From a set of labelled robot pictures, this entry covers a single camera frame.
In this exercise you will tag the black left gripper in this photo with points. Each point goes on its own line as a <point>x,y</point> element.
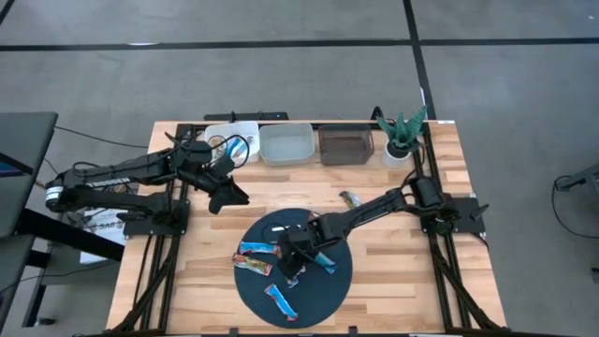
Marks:
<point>217,180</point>

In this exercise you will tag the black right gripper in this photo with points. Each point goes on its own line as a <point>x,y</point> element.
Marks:
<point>295,245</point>

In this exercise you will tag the light blue granola bar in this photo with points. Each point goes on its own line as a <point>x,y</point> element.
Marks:
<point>259,248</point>
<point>281,302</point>
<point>326,263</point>
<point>236,147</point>

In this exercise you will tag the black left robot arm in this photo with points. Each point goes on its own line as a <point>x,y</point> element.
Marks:
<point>117,175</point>

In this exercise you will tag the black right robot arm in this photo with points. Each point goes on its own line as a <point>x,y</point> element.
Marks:
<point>365,210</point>

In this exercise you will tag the white paper strip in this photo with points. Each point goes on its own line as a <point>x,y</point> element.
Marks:
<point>281,228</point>

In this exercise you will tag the dark blue round plate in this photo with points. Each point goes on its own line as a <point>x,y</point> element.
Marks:
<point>323,299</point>

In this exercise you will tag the white plastic bin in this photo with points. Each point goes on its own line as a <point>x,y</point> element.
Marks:
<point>243,126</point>

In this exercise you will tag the grey translucent plastic bin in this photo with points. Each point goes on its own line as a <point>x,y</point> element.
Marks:
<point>285,145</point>

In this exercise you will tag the black power strip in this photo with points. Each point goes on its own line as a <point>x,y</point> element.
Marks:
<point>252,116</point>

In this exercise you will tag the dark smoky plastic bin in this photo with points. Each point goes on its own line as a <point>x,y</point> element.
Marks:
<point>346,145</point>

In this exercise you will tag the white printed cardboard box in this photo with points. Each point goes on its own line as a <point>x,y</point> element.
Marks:
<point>100,243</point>

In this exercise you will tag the white round plant pot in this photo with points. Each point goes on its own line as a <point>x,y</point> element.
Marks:
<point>395,161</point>

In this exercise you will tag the green spiky succulent plant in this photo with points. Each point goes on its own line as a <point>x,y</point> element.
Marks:
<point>402,133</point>

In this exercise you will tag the dark grey desk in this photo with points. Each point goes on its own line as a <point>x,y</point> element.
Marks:
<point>23,136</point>

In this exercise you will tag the black aluminium frame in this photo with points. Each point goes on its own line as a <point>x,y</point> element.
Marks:
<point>165,262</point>

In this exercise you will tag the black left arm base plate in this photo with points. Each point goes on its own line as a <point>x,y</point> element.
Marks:
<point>140,229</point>

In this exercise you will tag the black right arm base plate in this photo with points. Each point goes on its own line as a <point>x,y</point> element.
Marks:
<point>468,208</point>

